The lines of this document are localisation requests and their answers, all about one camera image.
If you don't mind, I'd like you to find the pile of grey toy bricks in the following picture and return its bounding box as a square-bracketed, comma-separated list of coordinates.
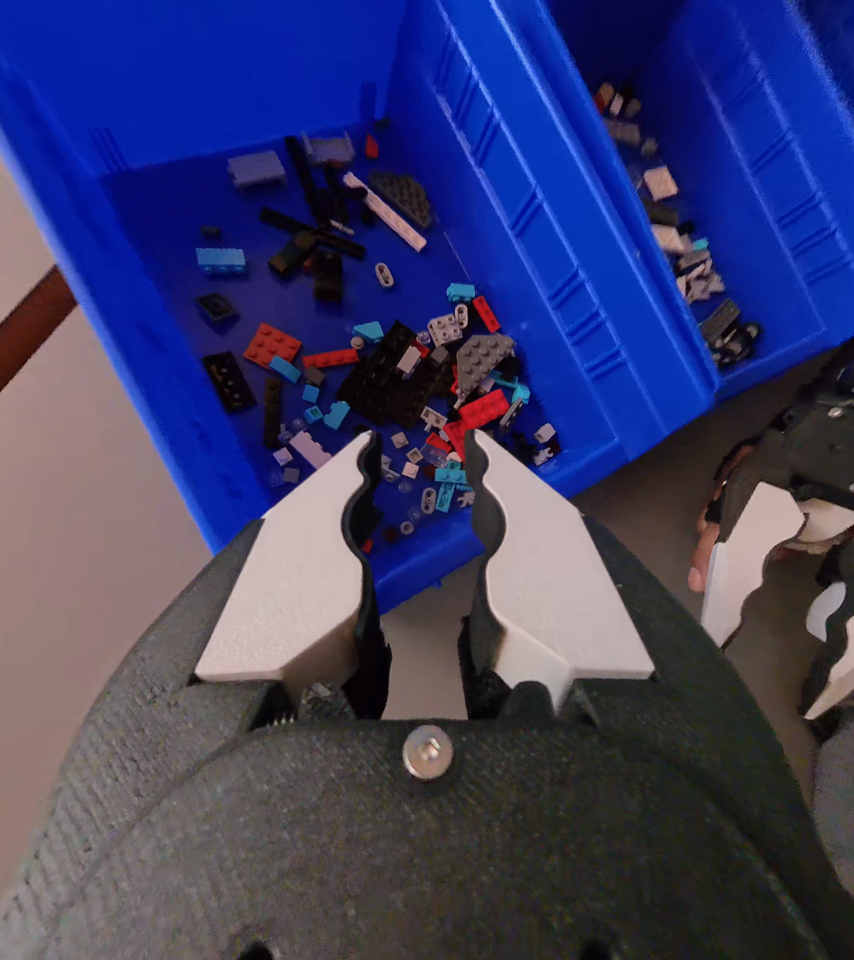
[593, 78, 764, 369]

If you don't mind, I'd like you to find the brown wooden bar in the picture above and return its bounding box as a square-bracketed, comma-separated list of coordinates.
[0, 266, 79, 451]

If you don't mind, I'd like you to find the pile of colourful toy bricks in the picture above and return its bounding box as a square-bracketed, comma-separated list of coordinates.
[194, 131, 563, 545]

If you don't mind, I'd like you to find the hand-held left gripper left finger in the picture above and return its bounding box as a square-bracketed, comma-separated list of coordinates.
[193, 429, 392, 720]

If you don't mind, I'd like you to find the person's right hand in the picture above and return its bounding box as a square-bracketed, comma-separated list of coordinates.
[688, 442, 754, 595]

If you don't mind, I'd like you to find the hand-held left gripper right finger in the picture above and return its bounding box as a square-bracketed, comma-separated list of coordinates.
[457, 429, 656, 720]

